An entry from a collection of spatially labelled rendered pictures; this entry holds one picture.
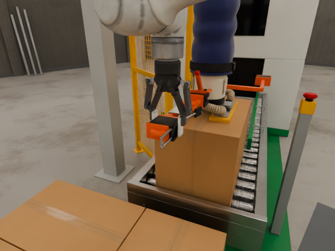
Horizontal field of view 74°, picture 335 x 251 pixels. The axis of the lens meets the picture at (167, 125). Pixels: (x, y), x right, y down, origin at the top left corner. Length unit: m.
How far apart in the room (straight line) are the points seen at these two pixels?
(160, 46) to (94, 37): 1.36
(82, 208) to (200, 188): 0.59
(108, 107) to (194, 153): 1.13
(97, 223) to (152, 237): 0.27
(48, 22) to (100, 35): 7.35
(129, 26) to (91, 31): 1.51
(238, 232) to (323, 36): 10.67
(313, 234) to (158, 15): 0.81
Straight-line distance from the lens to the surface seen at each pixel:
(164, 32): 0.59
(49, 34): 9.18
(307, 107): 1.45
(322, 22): 11.48
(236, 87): 1.25
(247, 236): 1.19
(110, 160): 2.25
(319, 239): 0.93
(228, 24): 1.13
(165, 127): 0.64
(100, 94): 2.01
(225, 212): 1.11
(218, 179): 1.09
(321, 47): 11.47
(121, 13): 0.43
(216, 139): 0.99
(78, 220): 1.20
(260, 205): 1.20
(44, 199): 1.38
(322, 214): 1.02
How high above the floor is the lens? 1.36
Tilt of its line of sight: 23 degrees down
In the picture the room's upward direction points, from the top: straight up
